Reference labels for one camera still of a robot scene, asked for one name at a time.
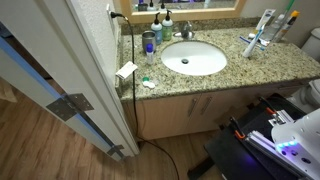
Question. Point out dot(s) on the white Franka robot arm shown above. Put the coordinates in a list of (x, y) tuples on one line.
[(300, 140)]

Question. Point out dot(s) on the chrome faucet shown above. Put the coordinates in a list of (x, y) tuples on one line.
[(186, 30)]

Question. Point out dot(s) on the white paper card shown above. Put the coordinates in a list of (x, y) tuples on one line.
[(126, 70)]

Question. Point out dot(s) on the orange black clamp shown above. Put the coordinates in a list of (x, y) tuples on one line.
[(268, 107), (237, 131)]

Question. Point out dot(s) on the aluminium mounting rail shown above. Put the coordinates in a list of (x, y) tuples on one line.
[(263, 141)]

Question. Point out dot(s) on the sunscreen spray orange cap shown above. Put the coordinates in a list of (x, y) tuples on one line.
[(286, 26)]

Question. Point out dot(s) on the tall white toothpaste tube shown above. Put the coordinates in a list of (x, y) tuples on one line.
[(263, 23)]

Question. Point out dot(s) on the small metal hinge plate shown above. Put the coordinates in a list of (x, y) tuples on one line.
[(115, 150)]

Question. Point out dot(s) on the white door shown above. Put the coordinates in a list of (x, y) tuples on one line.
[(33, 40)]

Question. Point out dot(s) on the large metal hinge plate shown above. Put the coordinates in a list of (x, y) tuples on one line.
[(68, 105)]

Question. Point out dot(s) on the white toilet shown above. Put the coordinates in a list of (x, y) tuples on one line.
[(313, 45)]

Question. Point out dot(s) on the black robot cart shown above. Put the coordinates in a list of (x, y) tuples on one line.
[(233, 156)]

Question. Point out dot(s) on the wooden vanity cabinet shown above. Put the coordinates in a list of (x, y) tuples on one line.
[(166, 115)]

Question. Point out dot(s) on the blue label soap pump bottle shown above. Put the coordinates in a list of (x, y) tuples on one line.
[(157, 31)]

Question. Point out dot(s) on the green soap pump bottle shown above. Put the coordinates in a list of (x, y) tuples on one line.
[(167, 30)]

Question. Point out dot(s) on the white oval sink basin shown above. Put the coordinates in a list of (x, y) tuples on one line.
[(193, 57)]

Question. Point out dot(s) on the white wall outlet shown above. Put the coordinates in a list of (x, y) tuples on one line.
[(109, 15)]

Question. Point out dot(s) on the wooden mirror frame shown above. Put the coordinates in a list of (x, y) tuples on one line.
[(186, 16)]

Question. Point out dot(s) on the small bottle blue cap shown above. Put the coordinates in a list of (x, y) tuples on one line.
[(150, 55)]

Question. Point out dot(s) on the blue toothbrush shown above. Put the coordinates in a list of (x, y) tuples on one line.
[(245, 40)]

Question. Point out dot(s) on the grey metal tumbler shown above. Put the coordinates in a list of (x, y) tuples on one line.
[(149, 41)]

